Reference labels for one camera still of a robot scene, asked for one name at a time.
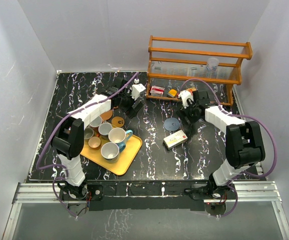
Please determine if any blue silicone coaster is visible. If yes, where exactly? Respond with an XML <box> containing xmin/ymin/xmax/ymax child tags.
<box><xmin>163</xmin><ymin>117</ymin><xmax>180</xmax><ymax>132</ymax></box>

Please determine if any orange silicone coaster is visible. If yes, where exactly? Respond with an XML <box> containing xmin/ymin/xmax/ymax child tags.
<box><xmin>111</xmin><ymin>116</ymin><xmax>125</xmax><ymax>128</ymax></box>

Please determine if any light wooden coaster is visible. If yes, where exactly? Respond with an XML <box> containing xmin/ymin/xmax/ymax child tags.
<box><xmin>100</xmin><ymin>110</ymin><xmax>113</xmax><ymax>121</ymax></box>

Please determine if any white yellow box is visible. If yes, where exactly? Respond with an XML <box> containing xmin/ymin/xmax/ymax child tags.
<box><xmin>163</xmin><ymin>129</ymin><xmax>188</xmax><ymax>150</ymax></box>

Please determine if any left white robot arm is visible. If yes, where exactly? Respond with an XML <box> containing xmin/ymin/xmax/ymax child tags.
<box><xmin>50</xmin><ymin>78</ymin><xmax>146</xmax><ymax>200</ymax></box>

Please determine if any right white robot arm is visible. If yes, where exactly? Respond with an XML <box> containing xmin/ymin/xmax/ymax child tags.
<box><xmin>176</xmin><ymin>90</ymin><xmax>266</xmax><ymax>199</ymax></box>

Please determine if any brown white cup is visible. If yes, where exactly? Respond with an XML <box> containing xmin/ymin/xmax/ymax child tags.
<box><xmin>89</xmin><ymin>116</ymin><xmax>103</xmax><ymax>131</ymax></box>

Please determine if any grey cup white inside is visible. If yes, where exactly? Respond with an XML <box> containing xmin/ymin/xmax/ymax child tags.
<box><xmin>100</xmin><ymin>142</ymin><xmax>120</xmax><ymax>164</ymax></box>

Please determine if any grey green cup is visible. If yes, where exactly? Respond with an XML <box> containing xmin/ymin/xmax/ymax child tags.
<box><xmin>84</xmin><ymin>127</ymin><xmax>95</xmax><ymax>141</ymax></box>

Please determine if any small orange cup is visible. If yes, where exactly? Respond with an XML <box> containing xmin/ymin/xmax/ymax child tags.
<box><xmin>88</xmin><ymin>136</ymin><xmax>102</xmax><ymax>151</ymax></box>

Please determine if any clear plastic cup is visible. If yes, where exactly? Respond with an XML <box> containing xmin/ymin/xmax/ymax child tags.
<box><xmin>206</xmin><ymin>57</ymin><xmax>220</xmax><ymax>72</ymax></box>

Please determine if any orange snack packet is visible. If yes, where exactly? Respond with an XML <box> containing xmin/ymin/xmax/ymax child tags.
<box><xmin>186</xmin><ymin>87</ymin><xmax>197</xmax><ymax>94</ymax></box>

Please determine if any yellow grey sponge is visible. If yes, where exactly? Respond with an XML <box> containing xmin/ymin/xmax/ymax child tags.
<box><xmin>167</xmin><ymin>89</ymin><xmax>178</xmax><ymax>99</ymax></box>

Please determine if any blue mug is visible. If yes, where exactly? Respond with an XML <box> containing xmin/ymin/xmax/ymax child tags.
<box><xmin>108</xmin><ymin>127</ymin><xmax>133</xmax><ymax>152</ymax></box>

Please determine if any red white box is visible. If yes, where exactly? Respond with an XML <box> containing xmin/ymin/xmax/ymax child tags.
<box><xmin>149</xmin><ymin>85</ymin><xmax>165</xmax><ymax>97</ymax></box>

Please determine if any yellow tray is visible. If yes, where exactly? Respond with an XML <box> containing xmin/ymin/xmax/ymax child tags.
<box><xmin>80</xmin><ymin>135</ymin><xmax>142</xmax><ymax>176</ymax></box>

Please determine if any orange wooden shelf rack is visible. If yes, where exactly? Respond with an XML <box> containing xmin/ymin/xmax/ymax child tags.
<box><xmin>146</xmin><ymin>36</ymin><xmax>253</xmax><ymax>106</ymax></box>

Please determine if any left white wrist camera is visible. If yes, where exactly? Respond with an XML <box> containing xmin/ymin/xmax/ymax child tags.
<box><xmin>131</xmin><ymin>78</ymin><xmax>146</xmax><ymax>101</ymax></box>

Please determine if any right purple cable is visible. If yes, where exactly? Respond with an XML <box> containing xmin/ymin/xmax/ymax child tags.
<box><xmin>178</xmin><ymin>78</ymin><xmax>278</xmax><ymax>218</ymax></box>

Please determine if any purple cable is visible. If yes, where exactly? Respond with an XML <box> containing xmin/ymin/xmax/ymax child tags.
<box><xmin>35</xmin><ymin>71</ymin><xmax>140</xmax><ymax>221</ymax></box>
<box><xmin>178</xmin><ymin>78</ymin><xmax>278</xmax><ymax>218</ymax></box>

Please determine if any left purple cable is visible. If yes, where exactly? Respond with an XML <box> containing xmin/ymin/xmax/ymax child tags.
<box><xmin>35</xmin><ymin>71</ymin><xmax>140</xmax><ymax>221</ymax></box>

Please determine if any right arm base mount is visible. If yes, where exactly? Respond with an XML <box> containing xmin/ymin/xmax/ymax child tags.
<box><xmin>183</xmin><ymin>174</ymin><xmax>238</xmax><ymax>219</ymax></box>

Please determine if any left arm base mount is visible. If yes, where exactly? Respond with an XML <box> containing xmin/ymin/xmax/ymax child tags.
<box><xmin>52</xmin><ymin>177</ymin><xmax>104</xmax><ymax>221</ymax></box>

